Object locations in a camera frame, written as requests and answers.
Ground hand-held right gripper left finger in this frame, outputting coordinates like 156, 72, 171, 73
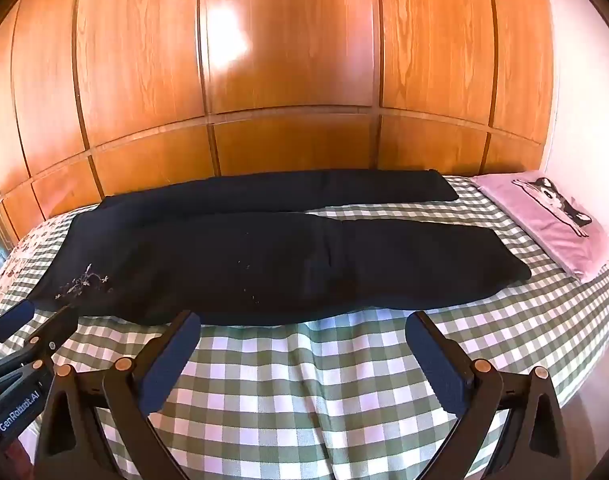
34, 310, 202, 480

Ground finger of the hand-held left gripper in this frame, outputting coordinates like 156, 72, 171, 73
0, 300, 36, 357
0, 304, 80, 387

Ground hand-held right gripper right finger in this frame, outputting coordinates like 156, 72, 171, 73
404, 310, 569, 480

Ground black pants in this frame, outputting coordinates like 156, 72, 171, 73
28, 170, 533, 328

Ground floral bed cloth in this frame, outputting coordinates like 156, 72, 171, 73
0, 212, 80, 313

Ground green checked bed sheet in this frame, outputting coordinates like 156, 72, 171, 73
0, 174, 609, 480

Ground pink dog print pillow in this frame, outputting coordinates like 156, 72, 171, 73
470, 171, 609, 284

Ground wooden wardrobe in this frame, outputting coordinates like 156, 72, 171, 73
0, 0, 556, 243

